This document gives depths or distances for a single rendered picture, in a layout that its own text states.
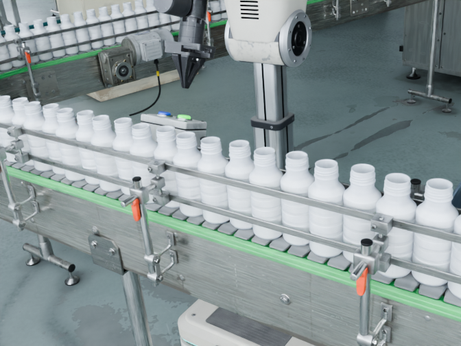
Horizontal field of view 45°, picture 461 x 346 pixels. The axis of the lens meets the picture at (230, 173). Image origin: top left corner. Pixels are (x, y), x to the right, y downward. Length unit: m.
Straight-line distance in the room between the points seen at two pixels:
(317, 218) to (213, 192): 0.22
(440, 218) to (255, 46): 0.91
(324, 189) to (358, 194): 0.06
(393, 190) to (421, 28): 4.17
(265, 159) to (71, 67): 1.72
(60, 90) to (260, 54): 1.19
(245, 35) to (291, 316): 0.85
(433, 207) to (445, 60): 4.09
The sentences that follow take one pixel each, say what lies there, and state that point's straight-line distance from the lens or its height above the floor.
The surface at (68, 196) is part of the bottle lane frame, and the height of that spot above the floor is 0.97.
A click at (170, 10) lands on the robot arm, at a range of 1.23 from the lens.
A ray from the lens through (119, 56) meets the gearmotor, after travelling 2.54.
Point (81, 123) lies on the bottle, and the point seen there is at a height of 1.15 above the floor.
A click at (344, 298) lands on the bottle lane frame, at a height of 0.95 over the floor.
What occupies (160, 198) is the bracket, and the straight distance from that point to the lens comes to 1.10.
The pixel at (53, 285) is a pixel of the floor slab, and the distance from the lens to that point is 2.80.
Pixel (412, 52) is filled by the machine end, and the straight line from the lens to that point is 5.09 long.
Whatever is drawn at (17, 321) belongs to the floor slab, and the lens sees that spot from 2.66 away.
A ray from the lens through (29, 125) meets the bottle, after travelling 1.40.
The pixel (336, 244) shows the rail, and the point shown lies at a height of 1.04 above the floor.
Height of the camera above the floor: 1.56
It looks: 26 degrees down
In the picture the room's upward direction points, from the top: 5 degrees counter-clockwise
